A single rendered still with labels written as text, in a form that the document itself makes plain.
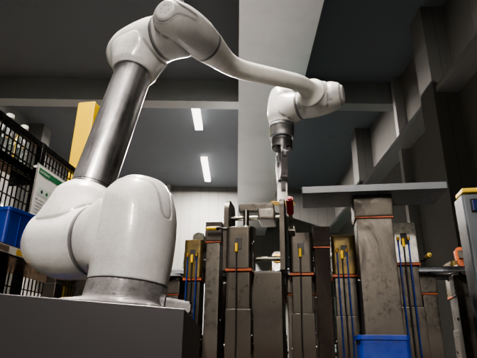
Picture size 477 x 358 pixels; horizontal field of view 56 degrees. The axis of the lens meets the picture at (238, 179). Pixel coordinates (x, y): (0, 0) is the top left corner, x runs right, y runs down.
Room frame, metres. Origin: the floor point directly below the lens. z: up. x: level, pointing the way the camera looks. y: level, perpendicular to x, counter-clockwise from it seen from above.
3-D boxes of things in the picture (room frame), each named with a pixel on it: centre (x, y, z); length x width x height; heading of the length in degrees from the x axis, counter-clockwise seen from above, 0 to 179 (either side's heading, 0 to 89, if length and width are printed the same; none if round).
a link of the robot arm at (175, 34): (1.01, 0.16, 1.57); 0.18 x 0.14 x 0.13; 147
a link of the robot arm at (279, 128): (1.48, -0.15, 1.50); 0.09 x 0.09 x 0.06
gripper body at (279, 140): (1.48, -0.15, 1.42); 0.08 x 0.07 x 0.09; 4
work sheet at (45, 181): (1.80, 0.80, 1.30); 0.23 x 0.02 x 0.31; 171
